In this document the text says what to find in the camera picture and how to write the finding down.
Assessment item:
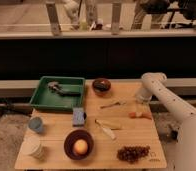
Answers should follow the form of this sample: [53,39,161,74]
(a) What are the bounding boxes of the green plastic tray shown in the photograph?
[30,76,85,112]

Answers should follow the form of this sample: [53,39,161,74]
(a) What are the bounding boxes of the dark brown bowl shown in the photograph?
[64,129,94,160]

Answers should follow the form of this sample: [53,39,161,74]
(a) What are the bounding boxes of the wooden spatula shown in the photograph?
[95,119,122,130]

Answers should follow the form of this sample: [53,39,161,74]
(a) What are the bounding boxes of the bunch of dark grapes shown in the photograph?
[117,146,150,163]

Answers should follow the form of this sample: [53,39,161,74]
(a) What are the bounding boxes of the light blue cup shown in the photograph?
[28,117,44,134]

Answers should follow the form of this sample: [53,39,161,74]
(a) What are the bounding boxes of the white stacked cups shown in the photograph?
[21,136,44,159]

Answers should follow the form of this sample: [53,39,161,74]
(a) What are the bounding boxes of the small red bowl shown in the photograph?
[92,78,111,96]

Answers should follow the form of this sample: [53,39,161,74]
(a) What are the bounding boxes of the grey tool in tray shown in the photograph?
[48,81,81,96]

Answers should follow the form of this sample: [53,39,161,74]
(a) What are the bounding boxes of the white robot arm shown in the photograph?
[135,72,196,171]

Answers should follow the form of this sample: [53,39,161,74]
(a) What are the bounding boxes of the orange ball in bowl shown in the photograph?
[73,139,88,155]

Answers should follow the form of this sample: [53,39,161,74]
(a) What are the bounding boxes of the blue sponge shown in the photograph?
[73,108,87,127]

